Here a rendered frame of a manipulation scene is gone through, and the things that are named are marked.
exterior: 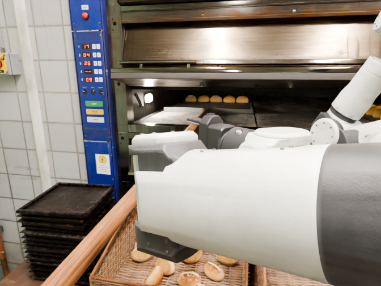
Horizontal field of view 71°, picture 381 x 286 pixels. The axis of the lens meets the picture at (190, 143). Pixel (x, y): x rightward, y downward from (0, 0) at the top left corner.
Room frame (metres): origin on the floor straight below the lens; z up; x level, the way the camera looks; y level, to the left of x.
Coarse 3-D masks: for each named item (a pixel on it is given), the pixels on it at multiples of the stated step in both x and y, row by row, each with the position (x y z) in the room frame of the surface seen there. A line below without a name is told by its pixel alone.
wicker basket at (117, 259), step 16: (128, 224) 1.10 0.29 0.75; (112, 240) 0.94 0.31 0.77; (128, 240) 1.08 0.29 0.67; (112, 256) 0.94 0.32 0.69; (128, 256) 1.07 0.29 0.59; (208, 256) 1.08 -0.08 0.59; (96, 272) 0.82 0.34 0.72; (112, 272) 0.92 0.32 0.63; (128, 272) 0.97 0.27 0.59; (144, 272) 0.97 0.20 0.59; (176, 272) 0.97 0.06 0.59; (224, 272) 0.97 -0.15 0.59; (240, 272) 0.97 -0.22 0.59
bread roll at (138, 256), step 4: (136, 248) 1.06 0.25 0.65; (132, 252) 1.04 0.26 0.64; (136, 252) 1.04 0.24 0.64; (140, 252) 1.04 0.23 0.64; (132, 256) 1.03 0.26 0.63; (136, 256) 1.03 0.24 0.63; (140, 256) 1.03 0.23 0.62; (144, 256) 1.03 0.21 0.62; (148, 256) 1.04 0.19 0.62; (136, 260) 1.02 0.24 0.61; (140, 260) 1.02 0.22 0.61; (144, 260) 1.03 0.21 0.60
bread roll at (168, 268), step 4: (156, 260) 0.99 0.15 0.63; (160, 260) 0.98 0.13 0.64; (164, 260) 0.97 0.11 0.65; (156, 264) 0.98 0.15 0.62; (160, 264) 0.97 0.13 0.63; (164, 264) 0.96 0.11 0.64; (168, 264) 0.95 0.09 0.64; (172, 264) 0.96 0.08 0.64; (164, 268) 0.95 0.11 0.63; (168, 268) 0.94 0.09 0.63; (172, 268) 0.94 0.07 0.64; (164, 272) 0.94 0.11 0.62; (168, 272) 0.93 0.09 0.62; (172, 272) 0.94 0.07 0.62
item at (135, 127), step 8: (128, 128) 1.27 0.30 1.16; (136, 128) 1.27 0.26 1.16; (144, 128) 1.26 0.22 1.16; (152, 128) 1.25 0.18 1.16; (160, 128) 1.24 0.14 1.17; (168, 128) 1.23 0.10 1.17; (176, 128) 1.23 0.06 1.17; (184, 128) 1.22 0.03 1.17; (248, 128) 1.18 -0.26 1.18; (256, 128) 1.18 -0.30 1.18
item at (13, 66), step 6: (0, 54) 1.32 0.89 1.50; (6, 54) 1.31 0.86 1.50; (12, 54) 1.35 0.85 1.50; (0, 60) 1.32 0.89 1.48; (6, 60) 1.31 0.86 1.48; (12, 60) 1.34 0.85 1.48; (18, 60) 1.38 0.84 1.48; (6, 66) 1.31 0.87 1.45; (12, 66) 1.34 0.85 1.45; (18, 66) 1.37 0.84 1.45; (0, 72) 1.32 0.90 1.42; (6, 72) 1.31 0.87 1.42; (12, 72) 1.33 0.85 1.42; (18, 72) 1.36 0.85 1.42
